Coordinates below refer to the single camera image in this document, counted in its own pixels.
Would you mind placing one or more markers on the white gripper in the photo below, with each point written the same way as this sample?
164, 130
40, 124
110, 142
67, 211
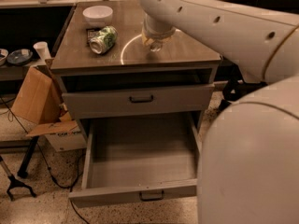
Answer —
158, 32

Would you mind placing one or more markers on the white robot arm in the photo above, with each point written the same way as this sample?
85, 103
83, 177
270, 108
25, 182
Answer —
249, 163

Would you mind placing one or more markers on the green soda can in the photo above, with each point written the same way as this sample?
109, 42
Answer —
103, 40

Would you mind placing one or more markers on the grey drawer cabinet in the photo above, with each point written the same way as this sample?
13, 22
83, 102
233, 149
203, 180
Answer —
129, 64

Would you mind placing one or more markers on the upper grey drawer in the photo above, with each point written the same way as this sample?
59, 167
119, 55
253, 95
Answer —
102, 104

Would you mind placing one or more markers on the open lower grey drawer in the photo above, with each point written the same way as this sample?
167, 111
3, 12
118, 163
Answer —
139, 159

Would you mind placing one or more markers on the white bowl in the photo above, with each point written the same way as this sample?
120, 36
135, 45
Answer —
98, 16

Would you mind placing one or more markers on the white paper cup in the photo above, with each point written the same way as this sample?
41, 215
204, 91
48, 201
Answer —
42, 50

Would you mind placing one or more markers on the dark blue plate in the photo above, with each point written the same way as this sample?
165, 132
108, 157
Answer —
20, 57

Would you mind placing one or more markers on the black office chair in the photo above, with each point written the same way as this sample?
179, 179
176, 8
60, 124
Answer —
236, 87

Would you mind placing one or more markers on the white cardboard box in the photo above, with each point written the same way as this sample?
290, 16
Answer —
67, 140

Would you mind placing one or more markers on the brown cardboard box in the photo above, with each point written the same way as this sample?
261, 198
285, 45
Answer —
39, 101

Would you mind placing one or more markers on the black table leg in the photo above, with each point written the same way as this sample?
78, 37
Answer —
27, 157

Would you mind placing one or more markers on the black stand foot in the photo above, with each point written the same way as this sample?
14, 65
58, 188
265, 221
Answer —
14, 182

